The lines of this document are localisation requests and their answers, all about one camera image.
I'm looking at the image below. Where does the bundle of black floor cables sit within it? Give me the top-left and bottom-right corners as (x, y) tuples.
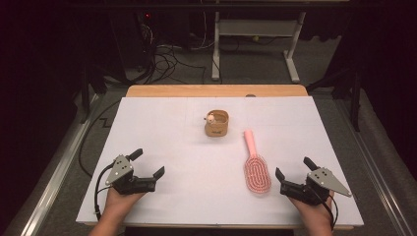
(141, 19), (212, 86)

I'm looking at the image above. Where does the wooden table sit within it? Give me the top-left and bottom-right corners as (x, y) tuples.
(83, 84), (357, 231)

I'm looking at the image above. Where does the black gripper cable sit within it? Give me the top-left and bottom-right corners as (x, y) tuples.
(93, 162), (116, 221)
(310, 187), (339, 231)

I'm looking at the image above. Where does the brown holder cup with bear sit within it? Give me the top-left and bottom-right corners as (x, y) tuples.
(204, 109), (230, 138)

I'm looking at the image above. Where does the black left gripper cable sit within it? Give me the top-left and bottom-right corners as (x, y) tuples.
(93, 162), (116, 221)

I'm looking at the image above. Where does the person's right hand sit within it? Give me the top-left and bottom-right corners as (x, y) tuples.
(289, 190), (338, 227)

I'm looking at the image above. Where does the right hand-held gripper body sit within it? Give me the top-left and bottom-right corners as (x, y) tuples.
(279, 167), (353, 207)

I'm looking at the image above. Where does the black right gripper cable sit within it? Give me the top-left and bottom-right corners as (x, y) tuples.
(310, 187), (339, 231)

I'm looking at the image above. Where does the black computer tower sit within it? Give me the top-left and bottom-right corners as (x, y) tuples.
(109, 11), (155, 73)

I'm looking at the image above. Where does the person's left hand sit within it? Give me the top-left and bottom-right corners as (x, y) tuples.
(103, 187), (147, 221)

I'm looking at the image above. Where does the black stand leg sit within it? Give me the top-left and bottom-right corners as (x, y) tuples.
(306, 65), (364, 133)
(78, 62), (109, 125)

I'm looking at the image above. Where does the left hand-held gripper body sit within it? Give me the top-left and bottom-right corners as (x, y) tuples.
(104, 154), (157, 196)

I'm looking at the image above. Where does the white metal stand frame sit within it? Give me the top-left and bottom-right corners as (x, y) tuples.
(210, 11), (308, 85)

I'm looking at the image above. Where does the aluminium floor rail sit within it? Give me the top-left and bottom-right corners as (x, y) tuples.
(19, 92), (101, 236)
(333, 97), (415, 236)

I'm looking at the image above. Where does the pink hairbrush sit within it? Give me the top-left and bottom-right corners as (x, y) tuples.
(243, 130), (272, 195)

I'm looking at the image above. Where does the long black floor cable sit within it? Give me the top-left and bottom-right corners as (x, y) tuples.
(78, 97), (123, 179)

